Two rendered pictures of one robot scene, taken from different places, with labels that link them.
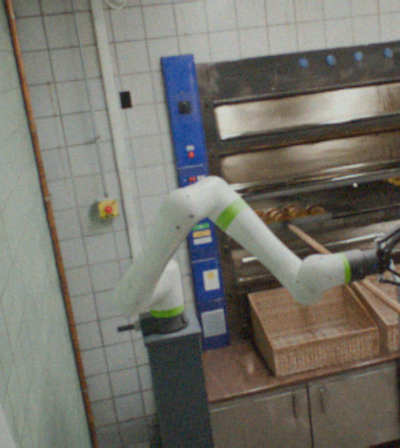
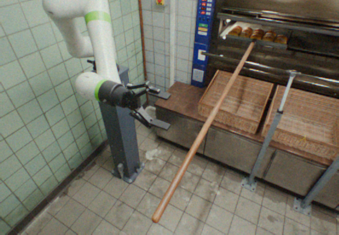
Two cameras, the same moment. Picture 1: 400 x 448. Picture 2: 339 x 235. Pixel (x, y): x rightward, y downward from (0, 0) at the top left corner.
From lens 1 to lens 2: 1.71 m
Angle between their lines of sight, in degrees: 44
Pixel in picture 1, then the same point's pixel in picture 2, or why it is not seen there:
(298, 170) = (273, 8)
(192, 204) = (50, 4)
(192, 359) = not seen: hidden behind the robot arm
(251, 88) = not seen: outside the picture
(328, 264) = (85, 84)
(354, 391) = (231, 142)
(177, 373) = not seen: hidden behind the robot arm
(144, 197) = not seen: outside the picture
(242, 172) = not seen: outside the picture
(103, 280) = (157, 35)
